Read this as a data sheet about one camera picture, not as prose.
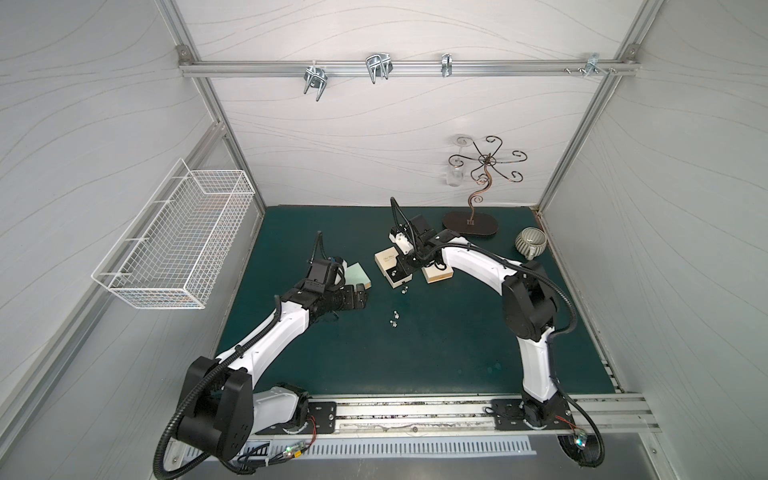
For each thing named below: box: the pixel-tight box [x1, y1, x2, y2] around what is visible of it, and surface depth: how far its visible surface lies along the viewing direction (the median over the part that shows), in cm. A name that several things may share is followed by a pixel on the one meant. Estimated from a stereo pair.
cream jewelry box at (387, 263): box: [374, 246, 413, 289], surface depth 100 cm
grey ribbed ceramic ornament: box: [515, 226, 547, 261], surface depth 104 cm
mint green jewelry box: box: [342, 260, 372, 292], surface depth 100 cm
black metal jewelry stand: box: [442, 135, 528, 236], surface depth 98 cm
